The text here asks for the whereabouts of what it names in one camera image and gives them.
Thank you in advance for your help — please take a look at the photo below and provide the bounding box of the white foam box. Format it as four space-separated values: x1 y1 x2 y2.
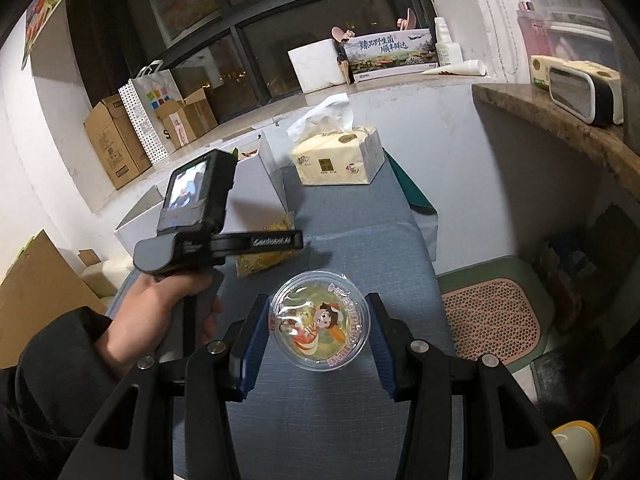
287 39 346 93

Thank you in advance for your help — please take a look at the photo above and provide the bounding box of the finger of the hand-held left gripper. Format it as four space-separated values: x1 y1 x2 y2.
211 229 305 262

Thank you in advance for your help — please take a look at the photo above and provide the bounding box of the polka dot paper bag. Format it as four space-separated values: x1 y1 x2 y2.
118 80 171 166

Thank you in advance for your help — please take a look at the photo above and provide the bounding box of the dark framed window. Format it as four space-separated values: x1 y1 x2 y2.
65 0 437 128

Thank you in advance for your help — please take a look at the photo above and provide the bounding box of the black and white device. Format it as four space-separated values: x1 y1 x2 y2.
548 66 626 128

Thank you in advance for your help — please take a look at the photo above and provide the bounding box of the person's left hand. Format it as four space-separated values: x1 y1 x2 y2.
95 275 224 381

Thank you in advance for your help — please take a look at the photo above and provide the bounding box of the yellow and white round object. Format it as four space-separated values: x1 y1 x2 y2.
550 420 601 480

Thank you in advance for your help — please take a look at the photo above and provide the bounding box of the clear storage box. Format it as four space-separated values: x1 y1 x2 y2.
542 0 621 68

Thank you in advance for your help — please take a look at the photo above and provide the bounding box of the white paper cup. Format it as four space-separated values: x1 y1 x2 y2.
421 59 487 77

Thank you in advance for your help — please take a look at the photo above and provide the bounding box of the white bag with coloured squares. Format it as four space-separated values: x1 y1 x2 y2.
131 60 183 111

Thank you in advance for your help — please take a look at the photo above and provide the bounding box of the pink plastic container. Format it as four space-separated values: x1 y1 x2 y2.
515 0 551 78

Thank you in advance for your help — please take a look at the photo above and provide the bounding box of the brown stone counter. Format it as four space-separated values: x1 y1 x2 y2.
472 82 640 192

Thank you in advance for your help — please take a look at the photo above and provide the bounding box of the white spray bottle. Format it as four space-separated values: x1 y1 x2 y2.
433 17 464 67

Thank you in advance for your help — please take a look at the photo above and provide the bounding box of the jelly cup with cartoon lid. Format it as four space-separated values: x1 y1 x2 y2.
269 270 373 373

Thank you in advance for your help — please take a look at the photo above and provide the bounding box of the olive green snack packet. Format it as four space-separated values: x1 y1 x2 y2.
235 212 296 277

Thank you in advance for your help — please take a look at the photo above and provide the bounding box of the small open cardboard box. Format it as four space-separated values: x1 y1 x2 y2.
156 87 219 148

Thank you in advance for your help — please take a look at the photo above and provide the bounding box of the yellow tissue pack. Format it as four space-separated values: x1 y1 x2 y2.
530 54 622 92

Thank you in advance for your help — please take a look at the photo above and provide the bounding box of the large brown cardboard box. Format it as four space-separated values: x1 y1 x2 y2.
83 95 153 191

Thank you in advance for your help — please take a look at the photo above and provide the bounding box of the teal folded bag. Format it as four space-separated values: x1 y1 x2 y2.
384 149 440 218

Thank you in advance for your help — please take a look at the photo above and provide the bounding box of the flat brown cardboard sheet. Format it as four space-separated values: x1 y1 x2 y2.
0 229 108 368

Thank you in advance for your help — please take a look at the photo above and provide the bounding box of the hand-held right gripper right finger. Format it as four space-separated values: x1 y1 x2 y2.
364 292 576 480

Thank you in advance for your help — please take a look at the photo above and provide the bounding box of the blue-grey table cloth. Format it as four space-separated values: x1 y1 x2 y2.
115 152 466 480

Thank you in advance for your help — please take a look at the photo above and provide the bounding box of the pink perforated mat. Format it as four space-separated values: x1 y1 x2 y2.
436 255 557 368

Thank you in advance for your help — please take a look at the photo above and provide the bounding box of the white cardboard box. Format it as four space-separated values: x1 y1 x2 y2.
114 129 290 263

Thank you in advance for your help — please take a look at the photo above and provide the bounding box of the long printed carton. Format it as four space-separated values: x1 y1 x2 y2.
344 27 440 83

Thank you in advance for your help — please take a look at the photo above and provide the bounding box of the person's left forearm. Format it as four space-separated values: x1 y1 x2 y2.
0 305 132 480

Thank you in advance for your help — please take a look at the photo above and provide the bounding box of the beige tissue pack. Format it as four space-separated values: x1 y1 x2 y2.
286 94 386 187

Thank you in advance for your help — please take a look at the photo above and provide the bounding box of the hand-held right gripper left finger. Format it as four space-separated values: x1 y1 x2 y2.
57 292 273 480

